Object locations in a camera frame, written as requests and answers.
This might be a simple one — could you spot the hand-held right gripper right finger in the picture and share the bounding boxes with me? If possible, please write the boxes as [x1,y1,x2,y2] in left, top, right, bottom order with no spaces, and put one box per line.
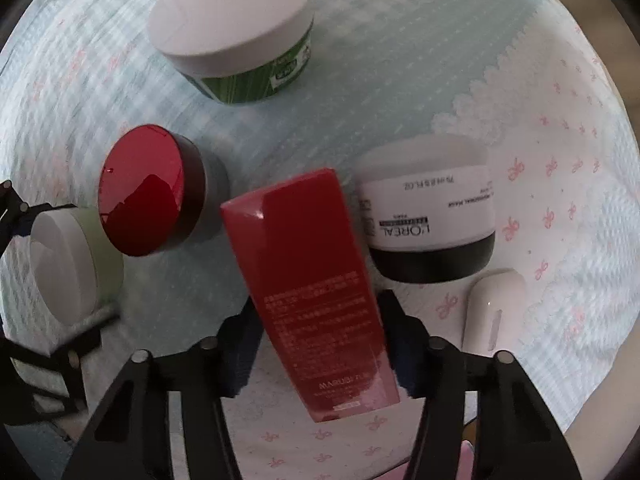
[376,289,583,480]

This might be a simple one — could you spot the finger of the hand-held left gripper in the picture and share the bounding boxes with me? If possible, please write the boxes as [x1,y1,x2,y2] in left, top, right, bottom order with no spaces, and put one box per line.
[0,180,76,261]
[0,310,121,416]

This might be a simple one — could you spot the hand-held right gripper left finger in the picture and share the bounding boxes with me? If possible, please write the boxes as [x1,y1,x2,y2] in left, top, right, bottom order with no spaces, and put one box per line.
[61,301,265,480]

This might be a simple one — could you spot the pale green jar white lid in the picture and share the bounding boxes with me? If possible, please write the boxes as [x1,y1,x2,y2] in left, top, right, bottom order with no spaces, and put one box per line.
[28,207,124,327]

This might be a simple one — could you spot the red rectangular box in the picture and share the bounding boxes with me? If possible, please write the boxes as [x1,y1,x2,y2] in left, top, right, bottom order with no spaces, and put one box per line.
[220,168,402,423]

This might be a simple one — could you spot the white oval bottle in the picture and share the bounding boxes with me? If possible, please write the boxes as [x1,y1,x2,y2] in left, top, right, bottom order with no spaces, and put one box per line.
[461,268,528,358]

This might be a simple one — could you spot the red lid cream jar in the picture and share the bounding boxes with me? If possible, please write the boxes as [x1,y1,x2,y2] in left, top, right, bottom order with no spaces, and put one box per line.
[97,124,231,258]

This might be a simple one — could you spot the white jar black lid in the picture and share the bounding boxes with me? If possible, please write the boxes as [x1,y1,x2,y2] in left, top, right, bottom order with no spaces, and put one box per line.
[358,135,497,283]

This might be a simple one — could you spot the light blue bow-print blanket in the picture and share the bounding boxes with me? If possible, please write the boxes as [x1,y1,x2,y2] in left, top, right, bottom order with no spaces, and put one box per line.
[0,0,640,480]

